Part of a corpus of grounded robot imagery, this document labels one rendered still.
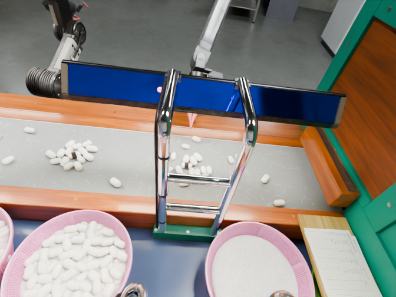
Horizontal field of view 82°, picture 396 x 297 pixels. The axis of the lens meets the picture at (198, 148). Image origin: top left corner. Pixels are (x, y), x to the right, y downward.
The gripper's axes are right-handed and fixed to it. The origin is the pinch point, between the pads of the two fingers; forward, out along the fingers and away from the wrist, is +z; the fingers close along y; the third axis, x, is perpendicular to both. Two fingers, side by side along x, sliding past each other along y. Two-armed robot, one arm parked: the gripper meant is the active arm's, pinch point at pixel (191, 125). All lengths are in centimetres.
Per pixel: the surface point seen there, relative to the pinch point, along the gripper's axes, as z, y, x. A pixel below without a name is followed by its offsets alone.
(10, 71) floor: -63, -186, 158
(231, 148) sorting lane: 6.1, 16.6, 4.4
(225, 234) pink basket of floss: 32.6, 12.5, -18.5
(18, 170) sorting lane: 22, -51, -8
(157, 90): -0.2, -8.8, -34.5
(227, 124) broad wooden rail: -4.1, 15.3, 9.5
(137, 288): 27, -5, -60
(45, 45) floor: -114, -185, 200
